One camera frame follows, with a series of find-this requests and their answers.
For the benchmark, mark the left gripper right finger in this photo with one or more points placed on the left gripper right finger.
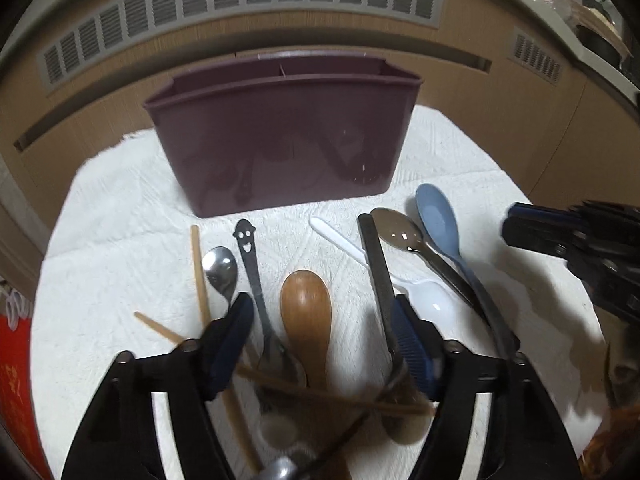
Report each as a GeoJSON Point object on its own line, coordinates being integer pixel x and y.
{"type": "Point", "coordinates": [526, 437]}

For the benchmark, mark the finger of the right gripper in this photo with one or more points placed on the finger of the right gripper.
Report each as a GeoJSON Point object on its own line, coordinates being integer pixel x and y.
{"type": "Point", "coordinates": [528, 213]}
{"type": "Point", "coordinates": [551, 238]}

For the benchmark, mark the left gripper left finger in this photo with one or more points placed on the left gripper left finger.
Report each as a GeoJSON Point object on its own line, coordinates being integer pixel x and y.
{"type": "Point", "coordinates": [117, 438]}

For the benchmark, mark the light blue plastic spoon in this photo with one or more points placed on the light blue plastic spoon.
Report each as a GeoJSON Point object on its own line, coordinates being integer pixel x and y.
{"type": "Point", "coordinates": [440, 223]}

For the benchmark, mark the brown glossy spoon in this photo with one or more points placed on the brown glossy spoon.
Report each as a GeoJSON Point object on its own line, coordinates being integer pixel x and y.
{"type": "Point", "coordinates": [470, 324]}

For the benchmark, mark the black handle utensil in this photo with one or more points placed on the black handle utensil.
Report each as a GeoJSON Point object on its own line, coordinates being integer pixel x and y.
{"type": "Point", "coordinates": [399, 386]}

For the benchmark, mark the black smiley handle spoon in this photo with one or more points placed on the black smiley handle spoon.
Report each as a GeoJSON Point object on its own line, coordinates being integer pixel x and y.
{"type": "Point", "coordinates": [276, 361]}

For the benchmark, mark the small steel spoon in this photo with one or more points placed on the small steel spoon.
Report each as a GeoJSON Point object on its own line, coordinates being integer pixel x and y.
{"type": "Point", "coordinates": [221, 271]}

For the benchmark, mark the wooden spoon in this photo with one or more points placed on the wooden spoon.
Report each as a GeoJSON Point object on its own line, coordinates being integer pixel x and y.
{"type": "Point", "coordinates": [306, 313]}

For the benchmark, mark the red box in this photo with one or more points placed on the red box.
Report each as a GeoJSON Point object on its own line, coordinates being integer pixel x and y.
{"type": "Point", "coordinates": [17, 411]}

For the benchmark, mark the white plastic spoon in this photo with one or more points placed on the white plastic spoon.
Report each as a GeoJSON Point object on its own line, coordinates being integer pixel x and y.
{"type": "Point", "coordinates": [429, 299]}

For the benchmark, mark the small grey vent grille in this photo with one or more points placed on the small grey vent grille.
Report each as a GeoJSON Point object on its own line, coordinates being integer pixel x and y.
{"type": "Point", "coordinates": [528, 53]}

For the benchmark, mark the white textured table cloth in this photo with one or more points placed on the white textured table cloth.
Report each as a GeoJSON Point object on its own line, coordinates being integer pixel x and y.
{"type": "Point", "coordinates": [122, 245]}

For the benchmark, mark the maroon plastic utensil caddy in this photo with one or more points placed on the maroon plastic utensil caddy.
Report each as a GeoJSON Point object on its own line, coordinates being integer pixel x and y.
{"type": "Point", "coordinates": [284, 128]}

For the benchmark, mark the long grey vent grille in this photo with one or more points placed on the long grey vent grille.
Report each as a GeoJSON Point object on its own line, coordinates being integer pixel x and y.
{"type": "Point", "coordinates": [120, 24]}

